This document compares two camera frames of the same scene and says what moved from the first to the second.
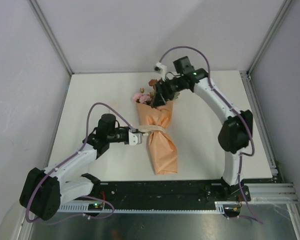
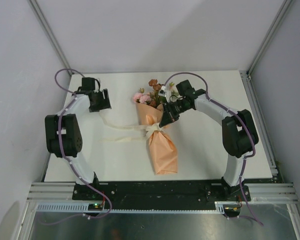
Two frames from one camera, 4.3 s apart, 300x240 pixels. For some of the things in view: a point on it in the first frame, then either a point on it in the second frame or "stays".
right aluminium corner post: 284,8 stays
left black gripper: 127,129 -> 104,104
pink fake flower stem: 140,97 stays
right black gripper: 159,100 -> 169,116
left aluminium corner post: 46,26 stays
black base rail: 167,193 stays
